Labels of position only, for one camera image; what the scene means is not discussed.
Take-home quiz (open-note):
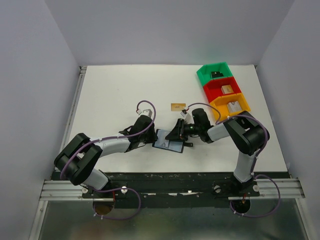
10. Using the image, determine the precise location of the gold credit card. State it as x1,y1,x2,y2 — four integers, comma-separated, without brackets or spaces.
170,103,186,112

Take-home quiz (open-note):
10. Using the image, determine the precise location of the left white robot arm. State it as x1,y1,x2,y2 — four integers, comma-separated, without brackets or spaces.
54,114,157,191

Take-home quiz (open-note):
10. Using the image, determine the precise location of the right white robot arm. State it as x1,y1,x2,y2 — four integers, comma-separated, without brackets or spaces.
165,108,270,186

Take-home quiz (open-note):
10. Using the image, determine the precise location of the yellow plastic bin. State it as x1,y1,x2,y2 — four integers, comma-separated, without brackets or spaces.
209,93,251,121

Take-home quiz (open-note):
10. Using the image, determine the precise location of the white box in yellow bin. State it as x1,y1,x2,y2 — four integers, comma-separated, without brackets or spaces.
227,101,243,114

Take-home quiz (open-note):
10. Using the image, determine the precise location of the red plastic bin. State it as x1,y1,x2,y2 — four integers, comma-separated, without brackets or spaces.
203,76,242,103

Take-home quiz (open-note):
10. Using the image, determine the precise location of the white box in red bin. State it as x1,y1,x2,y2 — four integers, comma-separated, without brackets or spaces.
221,84,234,95

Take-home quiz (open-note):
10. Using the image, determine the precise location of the green plastic bin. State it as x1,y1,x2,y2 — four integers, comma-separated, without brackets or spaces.
196,62,233,86

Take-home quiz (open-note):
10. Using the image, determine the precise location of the black part in green bin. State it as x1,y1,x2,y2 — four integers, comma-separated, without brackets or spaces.
210,71,224,79

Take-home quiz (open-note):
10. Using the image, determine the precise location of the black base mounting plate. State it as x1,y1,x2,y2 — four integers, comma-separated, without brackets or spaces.
82,171,266,210

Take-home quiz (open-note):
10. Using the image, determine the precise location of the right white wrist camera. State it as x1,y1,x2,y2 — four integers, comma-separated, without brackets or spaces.
180,108,192,123

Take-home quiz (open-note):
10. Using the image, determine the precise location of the aluminium extrusion rail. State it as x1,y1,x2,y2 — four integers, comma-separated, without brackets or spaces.
39,66,87,201

